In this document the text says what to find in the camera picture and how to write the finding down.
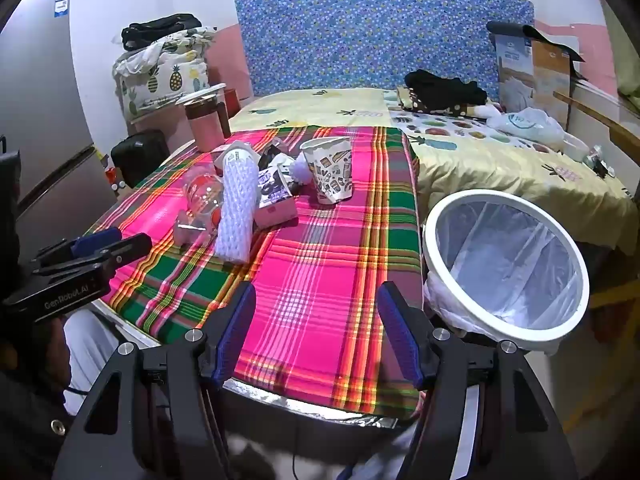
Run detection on pink printed carton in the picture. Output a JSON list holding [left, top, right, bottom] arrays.
[[254, 167, 300, 229]]

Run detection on black bag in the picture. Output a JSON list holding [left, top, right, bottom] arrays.
[[121, 13, 203, 52]]

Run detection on white foam net sleeve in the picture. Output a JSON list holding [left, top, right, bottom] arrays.
[[215, 160, 261, 264]]

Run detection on person's leg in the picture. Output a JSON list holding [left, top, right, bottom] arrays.
[[65, 310, 166, 413]]

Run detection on clear plastic bottle red label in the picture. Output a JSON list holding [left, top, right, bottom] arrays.
[[174, 207, 223, 250]]

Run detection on white fluffy wad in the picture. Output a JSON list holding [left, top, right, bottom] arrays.
[[287, 155, 314, 184]]

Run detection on black suitcase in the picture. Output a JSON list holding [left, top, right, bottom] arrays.
[[111, 130, 171, 189]]

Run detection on pineapple print bedding bundle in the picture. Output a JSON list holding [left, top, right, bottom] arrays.
[[112, 27, 219, 122]]

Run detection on black clothing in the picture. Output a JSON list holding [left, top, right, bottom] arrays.
[[404, 70, 489, 111]]

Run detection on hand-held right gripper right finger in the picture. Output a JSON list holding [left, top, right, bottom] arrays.
[[376, 281, 578, 480]]

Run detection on small white bottle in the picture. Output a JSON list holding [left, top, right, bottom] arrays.
[[212, 142, 261, 171]]

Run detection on black white wrapper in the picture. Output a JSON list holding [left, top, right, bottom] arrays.
[[257, 141, 297, 171]]

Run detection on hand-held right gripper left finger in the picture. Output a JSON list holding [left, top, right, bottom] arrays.
[[52, 281, 257, 480]]

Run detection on clear plastic bin liner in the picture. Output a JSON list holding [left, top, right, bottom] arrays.
[[424, 200, 583, 336]]

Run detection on clear plastic tub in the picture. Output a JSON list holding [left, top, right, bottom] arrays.
[[562, 135, 591, 161]]

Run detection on yellow pineapple print bedsheet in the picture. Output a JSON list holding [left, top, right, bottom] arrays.
[[227, 87, 640, 257]]

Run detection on white round trash bin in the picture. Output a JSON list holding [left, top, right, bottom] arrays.
[[422, 190, 591, 356]]

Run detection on green curtain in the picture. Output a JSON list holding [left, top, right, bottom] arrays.
[[601, 2, 640, 107]]

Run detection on silver refrigerator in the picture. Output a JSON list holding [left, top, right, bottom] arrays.
[[0, 0, 119, 257]]

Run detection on pink green plaid tablecloth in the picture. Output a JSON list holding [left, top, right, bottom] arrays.
[[85, 125, 426, 421]]

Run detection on white flat board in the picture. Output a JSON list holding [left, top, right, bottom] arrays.
[[175, 82, 227, 106]]

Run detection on blue floral headboard cloth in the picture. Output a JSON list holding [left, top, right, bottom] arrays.
[[234, 0, 536, 99]]

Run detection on printed paper cup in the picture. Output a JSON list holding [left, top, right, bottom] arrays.
[[300, 136, 354, 205]]

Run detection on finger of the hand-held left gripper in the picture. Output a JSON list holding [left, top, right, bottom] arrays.
[[32, 227, 123, 267], [35, 232, 153, 281]]

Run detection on open cardboard box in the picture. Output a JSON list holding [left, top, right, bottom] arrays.
[[487, 20, 587, 129]]

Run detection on white plastic bag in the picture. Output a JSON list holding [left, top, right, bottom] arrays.
[[487, 107, 569, 149]]

